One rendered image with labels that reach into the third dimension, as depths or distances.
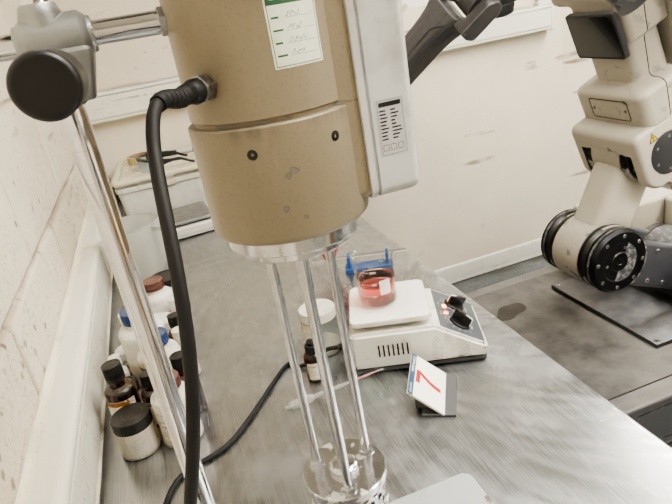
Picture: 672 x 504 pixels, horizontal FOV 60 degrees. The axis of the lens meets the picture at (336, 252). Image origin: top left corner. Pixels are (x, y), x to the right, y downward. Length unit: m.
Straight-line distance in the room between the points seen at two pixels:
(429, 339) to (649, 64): 0.92
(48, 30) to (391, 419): 0.62
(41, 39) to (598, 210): 1.40
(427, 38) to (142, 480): 0.75
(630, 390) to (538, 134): 1.56
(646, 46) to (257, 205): 1.28
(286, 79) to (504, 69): 2.36
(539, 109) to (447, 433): 2.16
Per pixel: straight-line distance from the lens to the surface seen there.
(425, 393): 0.80
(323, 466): 0.50
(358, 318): 0.86
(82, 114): 0.35
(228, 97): 0.32
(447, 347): 0.87
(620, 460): 0.76
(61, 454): 0.75
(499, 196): 2.75
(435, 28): 0.96
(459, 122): 2.56
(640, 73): 1.53
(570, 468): 0.74
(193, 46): 0.33
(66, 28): 0.35
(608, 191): 1.58
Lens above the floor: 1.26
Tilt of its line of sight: 23 degrees down
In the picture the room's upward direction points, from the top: 10 degrees counter-clockwise
